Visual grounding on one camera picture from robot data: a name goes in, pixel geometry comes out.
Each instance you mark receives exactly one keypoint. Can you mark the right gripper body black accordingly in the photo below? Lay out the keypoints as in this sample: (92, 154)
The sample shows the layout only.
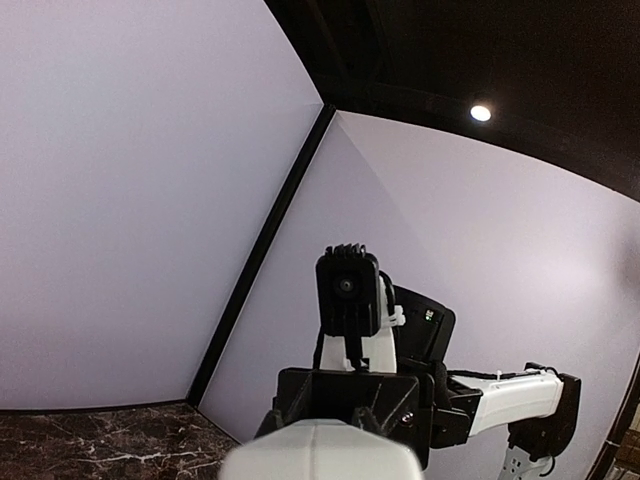
(398, 407)

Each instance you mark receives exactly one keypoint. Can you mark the white remote control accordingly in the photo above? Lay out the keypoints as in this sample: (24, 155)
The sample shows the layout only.
(321, 449)

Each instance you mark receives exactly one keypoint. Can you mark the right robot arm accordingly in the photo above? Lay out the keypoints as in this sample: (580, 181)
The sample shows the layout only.
(538, 405)

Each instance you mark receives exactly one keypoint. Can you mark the round ceiling light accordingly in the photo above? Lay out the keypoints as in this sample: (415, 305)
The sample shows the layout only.
(480, 112)

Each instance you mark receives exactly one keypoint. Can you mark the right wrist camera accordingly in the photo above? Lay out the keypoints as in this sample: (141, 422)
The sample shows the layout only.
(347, 277)

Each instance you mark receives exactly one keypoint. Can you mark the right black frame post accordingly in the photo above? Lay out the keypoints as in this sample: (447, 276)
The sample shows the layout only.
(257, 255)

